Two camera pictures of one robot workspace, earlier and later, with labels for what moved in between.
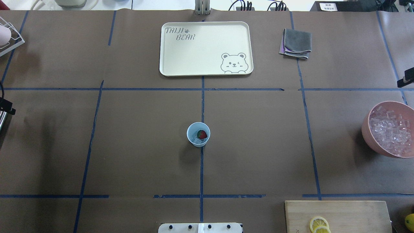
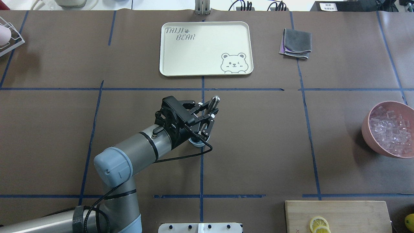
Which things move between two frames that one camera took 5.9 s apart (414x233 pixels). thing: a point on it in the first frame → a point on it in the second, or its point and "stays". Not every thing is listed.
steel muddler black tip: [3, 117] → [215, 99]
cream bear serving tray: [205, 48] stays
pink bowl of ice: [388, 127] stays
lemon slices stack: [319, 224] stays
